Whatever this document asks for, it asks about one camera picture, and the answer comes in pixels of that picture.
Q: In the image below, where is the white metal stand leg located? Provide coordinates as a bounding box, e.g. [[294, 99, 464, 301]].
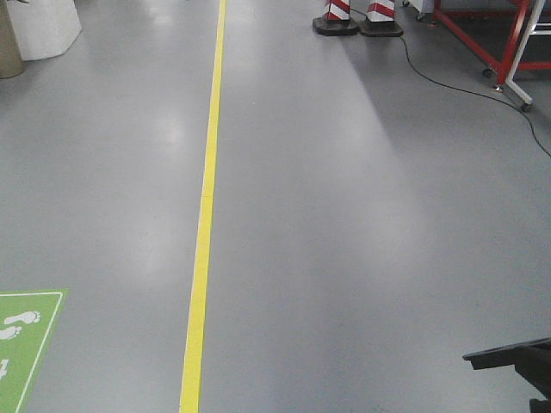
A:
[[492, 0, 548, 114]]

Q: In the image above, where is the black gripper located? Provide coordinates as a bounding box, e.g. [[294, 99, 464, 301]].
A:
[[462, 337, 550, 412]]

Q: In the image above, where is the green footprint floor sign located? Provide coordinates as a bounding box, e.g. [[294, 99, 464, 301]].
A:
[[1, 289, 68, 412]]

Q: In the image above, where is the brown cylindrical pot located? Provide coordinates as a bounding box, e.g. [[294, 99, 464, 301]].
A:
[[1, 1, 24, 79]]

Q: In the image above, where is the right red white bollard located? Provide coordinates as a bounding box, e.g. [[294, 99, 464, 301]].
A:
[[359, 0, 404, 37]]

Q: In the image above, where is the left red white bollard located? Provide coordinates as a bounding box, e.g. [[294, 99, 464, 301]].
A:
[[313, 0, 359, 36]]

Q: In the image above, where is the white planter pot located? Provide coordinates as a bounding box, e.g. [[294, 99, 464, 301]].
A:
[[7, 0, 82, 61]]

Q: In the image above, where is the red metal cart frame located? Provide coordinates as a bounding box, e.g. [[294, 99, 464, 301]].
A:
[[432, 0, 550, 91]]

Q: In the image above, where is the red white bollard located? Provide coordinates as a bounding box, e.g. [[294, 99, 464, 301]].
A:
[[359, 0, 404, 37], [313, 0, 359, 36]]

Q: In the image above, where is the black floor cable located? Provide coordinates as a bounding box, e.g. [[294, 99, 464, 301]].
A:
[[398, 34, 551, 158]]

